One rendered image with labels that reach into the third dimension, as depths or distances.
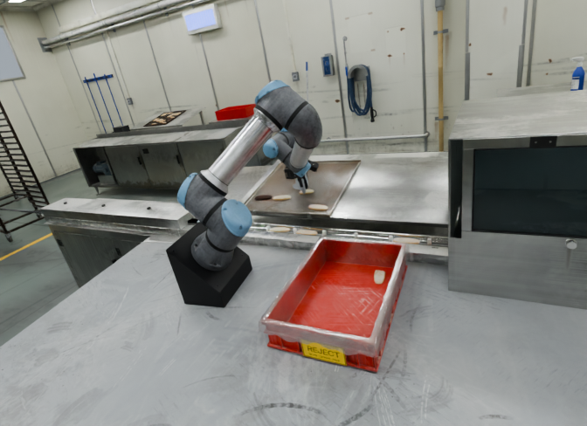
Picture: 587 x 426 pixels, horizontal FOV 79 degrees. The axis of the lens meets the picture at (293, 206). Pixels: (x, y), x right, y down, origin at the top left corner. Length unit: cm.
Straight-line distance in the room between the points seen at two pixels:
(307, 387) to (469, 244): 59
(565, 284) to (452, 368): 40
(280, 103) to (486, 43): 362
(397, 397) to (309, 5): 494
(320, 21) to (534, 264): 457
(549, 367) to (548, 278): 25
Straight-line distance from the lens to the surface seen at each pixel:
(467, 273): 120
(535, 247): 115
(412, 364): 102
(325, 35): 529
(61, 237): 286
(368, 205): 162
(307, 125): 119
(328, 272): 133
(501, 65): 464
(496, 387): 100
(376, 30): 507
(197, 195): 120
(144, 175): 550
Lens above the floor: 157
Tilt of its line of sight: 23 degrees down
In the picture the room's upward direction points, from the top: 11 degrees counter-clockwise
